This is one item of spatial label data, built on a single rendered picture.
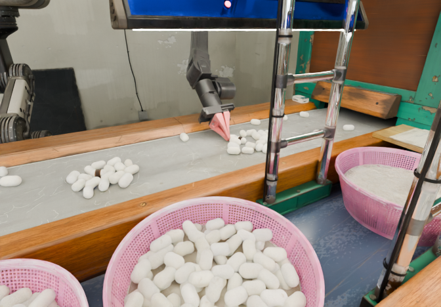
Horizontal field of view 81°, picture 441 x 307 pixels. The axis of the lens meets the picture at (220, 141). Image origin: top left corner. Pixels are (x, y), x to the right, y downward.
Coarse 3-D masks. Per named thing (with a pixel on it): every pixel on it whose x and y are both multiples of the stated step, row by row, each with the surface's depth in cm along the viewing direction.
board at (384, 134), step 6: (396, 126) 77; (402, 126) 77; (408, 126) 77; (378, 132) 72; (384, 132) 72; (390, 132) 72; (396, 132) 72; (402, 132) 72; (384, 138) 69; (390, 138) 68; (396, 144) 67; (402, 144) 66; (408, 144) 64; (414, 150) 64; (420, 150) 62
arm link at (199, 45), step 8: (192, 32) 90; (200, 32) 89; (192, 40) 87; (200, 40) 87; (192, 48) 85; (200, 48) 84; (192, 56) 82; (200, 56) 81; (208, 56) 83; (192, 64) 80; (192, 72) 80; (200, 72) 79; (192, 80) 82
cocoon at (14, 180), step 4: (4, 176) 53; (8, 176) 53; (12, 176) 53; (16, 176) 53; (0, 180) 53; (4, 180) 52; (8, 180) 53; (12, 180) 53; (16, 180) 53; (20, 180) 54; (4, 184) 53; (8, 184) 53; (12, 184) 53; (16, 184) 53
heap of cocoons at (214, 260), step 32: (192, 224) 43; (224, 224) 45; (160, 256) 37; (192, 256) 39; (224, 256) 38; (256, 256) 36; (160, 288) 33; (192, 288) 32; (224, 288) 34; (256, 288) 32; (288, 288) 34
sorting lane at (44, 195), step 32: (256, 128) 86; (288, 128) 86; (320, 128) 86; (64, 160) 64; (96, 160) 64; (160, 160) 64; (192, 160) 64; (224, 160) 64; (256, 160) 64; (0, 192) 52; (32, 192) 52; (64, 192) 52; (96, 192) 52; (128, 192) 52; (0, 224) 43; (32, 224) 43
